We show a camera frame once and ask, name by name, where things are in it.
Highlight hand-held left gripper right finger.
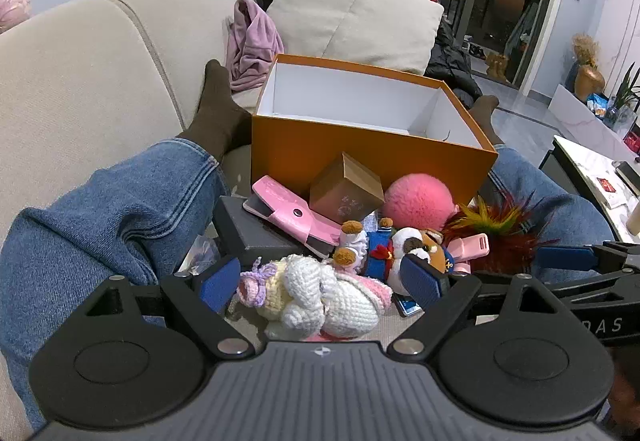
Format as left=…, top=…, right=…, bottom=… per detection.
left=386, top=252, right=576, bottom=358

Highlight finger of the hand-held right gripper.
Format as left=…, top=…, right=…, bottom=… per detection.
left=545, top=268, right=640, bottom=317
left=537, top=240, right=640, bottom=273

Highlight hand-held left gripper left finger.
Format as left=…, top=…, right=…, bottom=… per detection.
left=80, top=256, right=253, bottom=358

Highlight pink fluffy ball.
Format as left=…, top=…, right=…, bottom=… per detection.
left=384, top=173, right=458, bottom=233

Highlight pink phone case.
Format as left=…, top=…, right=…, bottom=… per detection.
left=242, top=175, right=346, bottom=259

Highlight orange cardboard box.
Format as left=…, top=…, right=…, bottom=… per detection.
left=250, top=53, right=499, bottom=209

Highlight blue printed card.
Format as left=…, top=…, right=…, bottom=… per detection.
left=392, top=293, right=426, bottom=318

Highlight clear plastic bag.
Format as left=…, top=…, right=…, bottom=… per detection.
left=177, top=233, right=221, bottom=274

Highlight plush dog toy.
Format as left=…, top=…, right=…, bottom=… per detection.
left=332, top=217, right=458, bottom=294

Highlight pink plastic toy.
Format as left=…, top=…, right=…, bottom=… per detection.
left=442, top=232, right=488, bottom=277

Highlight dark grey box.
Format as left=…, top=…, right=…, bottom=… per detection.
left=212, top=195, right=321, bottom=269

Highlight person's right leg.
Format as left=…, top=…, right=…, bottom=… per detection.
left=487, top=146, right=616, bottom=282

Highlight person's leg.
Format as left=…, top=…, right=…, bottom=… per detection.
left=487, top=146, right=616, bottom=282
left=0, top=136, right=231, bottom=432

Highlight red yellow feather toy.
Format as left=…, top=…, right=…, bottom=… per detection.
left=442, top=193, right=558, bottom=272

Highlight white coffee table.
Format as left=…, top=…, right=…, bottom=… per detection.
left=540, top=135, right=640, bottom=242

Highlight white crocheted doll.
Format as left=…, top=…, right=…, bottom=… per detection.
left=236, top=255, right=393, bottom=341

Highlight small brown cardboard box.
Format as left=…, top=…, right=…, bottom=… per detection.
left=309, top=152, right=386, bottom=226

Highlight white low cabinet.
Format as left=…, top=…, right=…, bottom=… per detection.
left=547, top=85, right=640, bottom=162

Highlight person's left leg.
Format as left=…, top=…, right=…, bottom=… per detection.
left=0, top=136, right=231, bottom=432

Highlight blue snack bag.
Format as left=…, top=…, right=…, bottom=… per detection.
left=586, top=93, right=611, bottom=116

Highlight person's right brown sock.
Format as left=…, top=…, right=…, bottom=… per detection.
left=469, top=95, right=505, bottom=146

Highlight person's brown sock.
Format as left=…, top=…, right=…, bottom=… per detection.
left=469, top=95, right=505, bottom=146
left=175, top=59, right=252, bottom=164

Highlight person's left brown sock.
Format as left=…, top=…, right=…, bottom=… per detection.
left=175, top=59, right=252, bottom=164

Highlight gold vase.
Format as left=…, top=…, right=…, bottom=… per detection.
left=574, top=63, right=606, bottom=102

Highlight green potted plant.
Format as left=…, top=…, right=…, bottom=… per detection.
left=612, top=63, right=640, bottom=119

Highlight brown boots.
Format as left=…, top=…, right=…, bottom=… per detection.
left=485, top=52, right=511, bottom=82

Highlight dried flower bunch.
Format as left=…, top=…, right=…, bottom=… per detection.
left=571, top=33, right=601, bottom=66

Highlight black puffer jacket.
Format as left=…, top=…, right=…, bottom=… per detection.
left=425, top=18, right=483, bottom=109

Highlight pink garment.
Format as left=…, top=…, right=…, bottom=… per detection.
left=223, top=0, right=285, bottom=96

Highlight beige sofa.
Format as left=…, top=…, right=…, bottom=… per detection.
left=0, top=0, right=451, bottom=437

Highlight beige cushion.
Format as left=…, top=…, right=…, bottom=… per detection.
left=266, top=0, right=445, bottom=76

